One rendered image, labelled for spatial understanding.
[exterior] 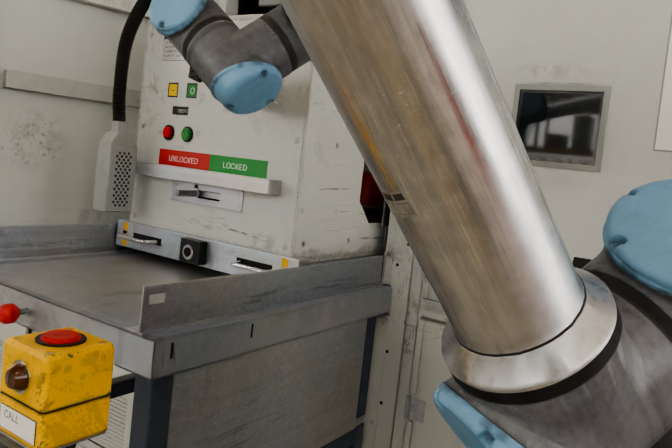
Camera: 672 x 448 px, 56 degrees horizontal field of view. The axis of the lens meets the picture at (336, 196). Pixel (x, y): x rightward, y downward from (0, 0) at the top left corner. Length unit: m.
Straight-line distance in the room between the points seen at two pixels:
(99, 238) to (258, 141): 0.48
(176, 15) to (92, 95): 0.76
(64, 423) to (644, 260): 0.57
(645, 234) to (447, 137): 0.26
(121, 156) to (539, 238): 1.11
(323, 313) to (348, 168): 0.32
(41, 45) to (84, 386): 1.07
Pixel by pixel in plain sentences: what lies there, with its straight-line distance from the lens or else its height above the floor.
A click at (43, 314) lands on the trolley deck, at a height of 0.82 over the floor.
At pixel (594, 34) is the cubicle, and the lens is 1.30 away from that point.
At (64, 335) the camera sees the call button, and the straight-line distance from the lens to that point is 0.73.
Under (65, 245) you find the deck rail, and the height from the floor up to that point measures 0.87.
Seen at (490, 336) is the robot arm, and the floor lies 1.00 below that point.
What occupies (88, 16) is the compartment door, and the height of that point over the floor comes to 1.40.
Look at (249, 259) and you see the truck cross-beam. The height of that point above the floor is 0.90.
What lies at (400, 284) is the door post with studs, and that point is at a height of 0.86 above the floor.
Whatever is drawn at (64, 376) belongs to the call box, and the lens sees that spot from 0.70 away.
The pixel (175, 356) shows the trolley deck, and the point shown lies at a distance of 0.95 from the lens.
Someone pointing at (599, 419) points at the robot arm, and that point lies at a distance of 0.55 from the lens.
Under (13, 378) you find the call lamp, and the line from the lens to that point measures 0.71.
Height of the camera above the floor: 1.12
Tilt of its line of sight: 3 degrees down
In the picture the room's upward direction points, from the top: 6 degrees clockwise
